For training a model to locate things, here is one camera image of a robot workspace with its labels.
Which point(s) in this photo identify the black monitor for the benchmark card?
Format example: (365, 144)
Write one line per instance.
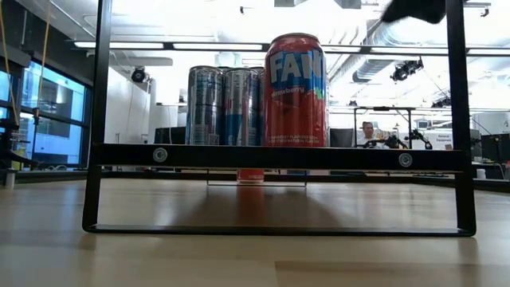
(169, 135)
(495, 148)

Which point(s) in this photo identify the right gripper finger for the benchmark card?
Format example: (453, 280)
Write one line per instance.
(414, 9)

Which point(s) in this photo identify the black aluminium table frame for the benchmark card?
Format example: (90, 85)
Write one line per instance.
(179, 175)

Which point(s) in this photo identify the window with dark frame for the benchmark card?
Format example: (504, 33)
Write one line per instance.
(60, 131)

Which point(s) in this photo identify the red beverage can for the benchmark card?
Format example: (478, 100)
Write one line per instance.
(251, 175)
(295, 91)

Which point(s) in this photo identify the white equipment sign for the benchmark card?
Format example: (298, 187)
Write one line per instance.
(442, 139)

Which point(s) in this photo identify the wooden shelf black metal frame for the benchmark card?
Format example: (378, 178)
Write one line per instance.
(279, 157)

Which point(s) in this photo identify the black ceiling spot lamp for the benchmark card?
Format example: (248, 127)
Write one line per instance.
(138, 75)

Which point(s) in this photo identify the blue silver Red Bull can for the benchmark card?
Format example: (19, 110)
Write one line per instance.
(241, 107)
(261, 111)

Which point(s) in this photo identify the black background robot arm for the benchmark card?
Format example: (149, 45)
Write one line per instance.
(418, 137)
(382, 142)

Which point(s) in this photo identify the linear ceiling light bar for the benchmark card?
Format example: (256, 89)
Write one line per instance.
(131, 45)

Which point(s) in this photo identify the white cup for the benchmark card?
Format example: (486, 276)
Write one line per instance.
(481, 173)

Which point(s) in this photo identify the silver spiral air duct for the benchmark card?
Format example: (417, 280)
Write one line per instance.
(382, 64)

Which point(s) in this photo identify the black ceiling lamp cluster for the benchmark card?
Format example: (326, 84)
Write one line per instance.
(406, 69)
(442, 102)

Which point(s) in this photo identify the black background rig frame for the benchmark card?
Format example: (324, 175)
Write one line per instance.
(382, 108)

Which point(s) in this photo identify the silver beverage can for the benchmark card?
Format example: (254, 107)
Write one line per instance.
(205, 105)

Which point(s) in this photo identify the person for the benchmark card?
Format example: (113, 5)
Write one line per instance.
(367, 133)

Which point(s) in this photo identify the dark equipment rack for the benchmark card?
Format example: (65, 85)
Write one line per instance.
(16, 159)

